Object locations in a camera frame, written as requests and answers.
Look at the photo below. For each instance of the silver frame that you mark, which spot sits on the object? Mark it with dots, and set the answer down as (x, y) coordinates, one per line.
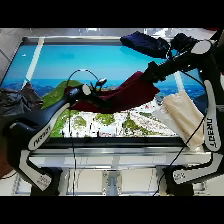
(111, 181)

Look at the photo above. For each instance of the brown garment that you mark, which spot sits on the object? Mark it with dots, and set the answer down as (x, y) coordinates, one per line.
(32, 95)

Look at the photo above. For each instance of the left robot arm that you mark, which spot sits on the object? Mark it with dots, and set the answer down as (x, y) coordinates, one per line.
(43, 131)

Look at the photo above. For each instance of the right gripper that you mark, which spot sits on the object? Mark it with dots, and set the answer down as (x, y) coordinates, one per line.
(154, 72)

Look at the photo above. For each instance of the red garment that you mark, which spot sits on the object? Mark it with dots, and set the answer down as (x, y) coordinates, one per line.
(128, 95)

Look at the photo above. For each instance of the black garment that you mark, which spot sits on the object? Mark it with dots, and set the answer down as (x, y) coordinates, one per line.
(183, 42)

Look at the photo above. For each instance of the navy garment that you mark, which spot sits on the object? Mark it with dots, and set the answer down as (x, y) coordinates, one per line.
(143, 43)

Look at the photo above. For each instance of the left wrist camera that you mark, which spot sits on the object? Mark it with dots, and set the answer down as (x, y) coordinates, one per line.
(101, 82)

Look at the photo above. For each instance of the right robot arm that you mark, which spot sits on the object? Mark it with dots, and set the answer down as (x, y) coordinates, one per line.
(212, 128)

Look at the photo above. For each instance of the beige garment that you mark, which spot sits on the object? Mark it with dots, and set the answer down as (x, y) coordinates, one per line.
(185, 116)

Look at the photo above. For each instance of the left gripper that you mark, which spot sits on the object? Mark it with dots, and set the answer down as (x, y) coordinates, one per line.
(99, 96)

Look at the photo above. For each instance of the grey garment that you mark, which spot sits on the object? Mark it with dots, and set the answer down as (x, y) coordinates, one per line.
(13, 101)

